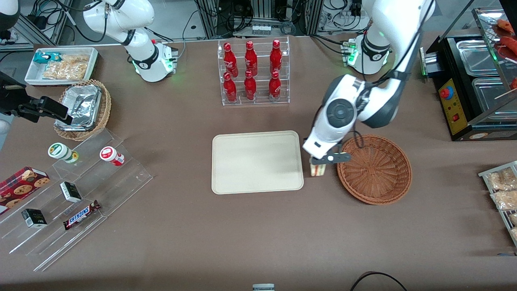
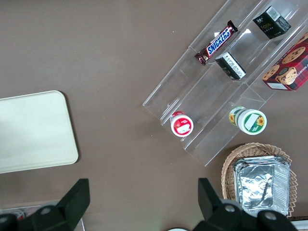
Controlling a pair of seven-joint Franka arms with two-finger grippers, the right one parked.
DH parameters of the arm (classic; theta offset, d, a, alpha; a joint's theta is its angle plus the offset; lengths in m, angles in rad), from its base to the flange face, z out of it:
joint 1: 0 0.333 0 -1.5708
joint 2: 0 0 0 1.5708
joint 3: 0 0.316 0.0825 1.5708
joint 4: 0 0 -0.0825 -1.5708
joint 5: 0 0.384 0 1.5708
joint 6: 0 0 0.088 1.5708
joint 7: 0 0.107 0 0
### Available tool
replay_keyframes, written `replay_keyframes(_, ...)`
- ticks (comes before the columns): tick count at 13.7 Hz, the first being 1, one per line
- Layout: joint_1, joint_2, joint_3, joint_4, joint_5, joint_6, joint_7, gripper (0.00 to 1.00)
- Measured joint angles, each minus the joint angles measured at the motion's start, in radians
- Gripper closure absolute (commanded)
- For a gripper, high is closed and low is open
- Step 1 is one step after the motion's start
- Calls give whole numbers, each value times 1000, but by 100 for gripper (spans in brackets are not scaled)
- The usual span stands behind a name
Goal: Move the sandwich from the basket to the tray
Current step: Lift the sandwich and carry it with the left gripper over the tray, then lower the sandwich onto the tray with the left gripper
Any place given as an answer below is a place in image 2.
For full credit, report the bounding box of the clear acrylic stepped shelf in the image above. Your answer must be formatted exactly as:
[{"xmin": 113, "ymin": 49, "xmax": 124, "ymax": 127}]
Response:
[{"xmin": 141, "ymin": 0, "xmax": 308, "ymax": 167}]

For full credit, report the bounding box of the green sunflower lid cup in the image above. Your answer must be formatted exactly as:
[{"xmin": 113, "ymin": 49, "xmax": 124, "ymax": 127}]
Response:
[{"xmin": 228, "ymin": 106, "xmax": 268, "ymax": 136}]

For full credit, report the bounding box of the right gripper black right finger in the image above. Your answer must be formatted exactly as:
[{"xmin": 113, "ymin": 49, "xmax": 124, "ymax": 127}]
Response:
[{"xmin": 192, "ymin": 178, "xmax": 298, "ymax": 231}]

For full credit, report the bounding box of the black box white label side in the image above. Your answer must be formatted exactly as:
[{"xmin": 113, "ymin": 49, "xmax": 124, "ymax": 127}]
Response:
[{"xmin": 215, "ymin": 51, "xmax": 247, "ymax": 81}]

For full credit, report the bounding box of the stack of foil trays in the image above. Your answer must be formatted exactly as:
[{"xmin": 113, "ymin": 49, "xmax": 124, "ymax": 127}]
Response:
[{"xmin": 231, "ymin": 155, "xmax": 292, "ymax": 218}]

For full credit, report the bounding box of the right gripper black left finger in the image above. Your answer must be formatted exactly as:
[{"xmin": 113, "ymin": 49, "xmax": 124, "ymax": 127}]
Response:
[{"xmin": 16, "ymin": 178, "xmax": 91, "ymax": 231}]

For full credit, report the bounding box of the red lid yogurt cup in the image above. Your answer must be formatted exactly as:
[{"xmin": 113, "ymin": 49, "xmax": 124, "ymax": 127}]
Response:
[{"xmin": 169, "ymin": 110, "xmax": 194, "ymax": 137}]

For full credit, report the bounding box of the red tartan cookie box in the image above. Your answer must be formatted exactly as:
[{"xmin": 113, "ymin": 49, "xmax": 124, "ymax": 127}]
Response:
[{"xmin": 261, "ymin": 31, "xmax": 308, "ymax": 92}]

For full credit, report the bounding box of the red cola bottle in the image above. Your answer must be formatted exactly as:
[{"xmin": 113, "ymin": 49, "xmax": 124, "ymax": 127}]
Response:
[{"xmin": 13, "ymin": 209, "xmax": 25, "ymax": 221}]

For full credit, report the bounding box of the cream rectangular tray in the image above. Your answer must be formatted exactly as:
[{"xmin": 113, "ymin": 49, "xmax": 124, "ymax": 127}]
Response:
[{"xmin": 0, "ymin": 90, "xmax": 79, "ymax": 174}]

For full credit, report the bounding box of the white plastic bin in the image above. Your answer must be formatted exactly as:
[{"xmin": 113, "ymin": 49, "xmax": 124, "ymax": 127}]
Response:
[{"xmin": 288, "ymin": 216, "xmax": 308, "ymax": 231}]

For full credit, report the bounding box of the Snickers chocolate bar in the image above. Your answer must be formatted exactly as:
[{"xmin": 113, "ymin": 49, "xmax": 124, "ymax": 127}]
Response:
[{"xmin": 194, "ymin": 20, "xmax": 239, "ymax": 66}]

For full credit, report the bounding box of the light wicker basket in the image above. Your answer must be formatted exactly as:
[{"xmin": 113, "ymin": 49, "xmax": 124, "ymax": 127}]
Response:
[{"xmin": 221, "ymin": 142, "xmax": 298, "ymax": 218}]

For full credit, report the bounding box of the black box gold Face print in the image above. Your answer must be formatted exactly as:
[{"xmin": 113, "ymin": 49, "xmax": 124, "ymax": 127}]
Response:
[{"xmin": 252, "ymin": 5, "xmax": 292, "ymax": 40}]

